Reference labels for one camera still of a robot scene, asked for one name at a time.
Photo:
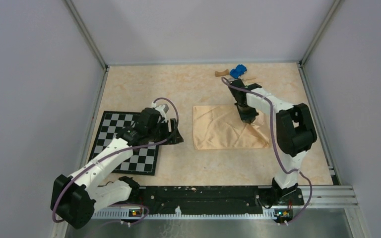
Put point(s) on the orange cloth napkin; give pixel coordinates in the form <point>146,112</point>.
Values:
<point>220,127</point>

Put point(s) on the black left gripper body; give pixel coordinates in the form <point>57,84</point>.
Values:
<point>160,132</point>

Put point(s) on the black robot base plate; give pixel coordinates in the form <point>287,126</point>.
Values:
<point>212,200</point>

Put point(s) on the blue toy car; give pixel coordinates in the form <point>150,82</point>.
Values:
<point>238,71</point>

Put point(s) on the small brown wooden piece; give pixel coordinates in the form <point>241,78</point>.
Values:
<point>222,73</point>

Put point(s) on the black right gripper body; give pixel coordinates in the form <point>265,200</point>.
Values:
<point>247,113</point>

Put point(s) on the black white checkerboard mat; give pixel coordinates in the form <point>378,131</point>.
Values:
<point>142,162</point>

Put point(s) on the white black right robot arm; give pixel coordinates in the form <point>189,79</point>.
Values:
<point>292,133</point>

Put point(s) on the aluminium front frame rail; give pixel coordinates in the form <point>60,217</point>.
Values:
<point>316,197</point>

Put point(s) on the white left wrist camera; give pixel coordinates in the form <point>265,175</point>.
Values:
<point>162,109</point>

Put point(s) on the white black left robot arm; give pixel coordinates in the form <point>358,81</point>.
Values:
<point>98,174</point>

